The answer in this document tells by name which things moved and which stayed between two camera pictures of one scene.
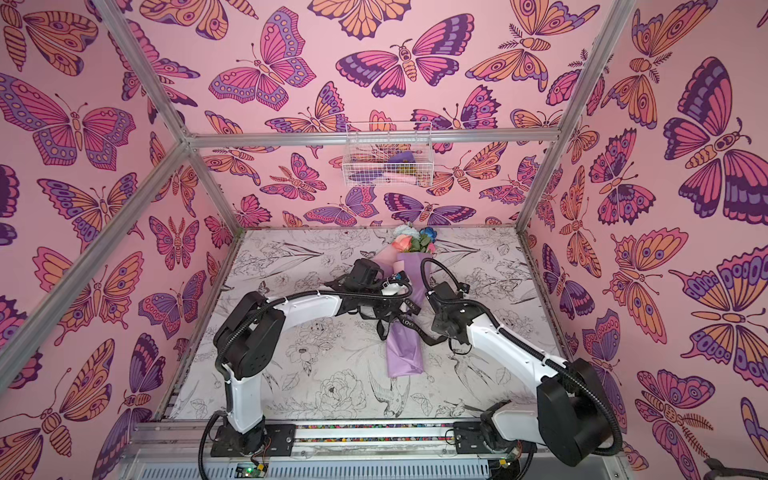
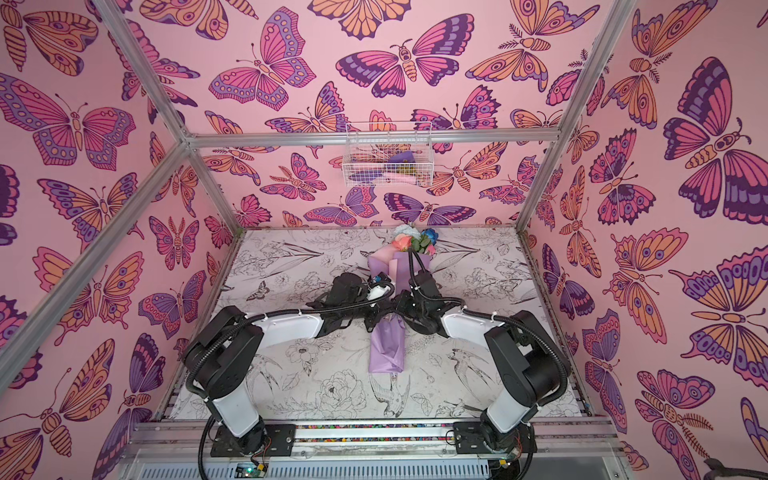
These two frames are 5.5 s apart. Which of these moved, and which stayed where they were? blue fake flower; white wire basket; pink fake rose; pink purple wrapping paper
Moved: pink purple wrapping paper
Stayed: blue fake flower; white wire basket; pink fake rose
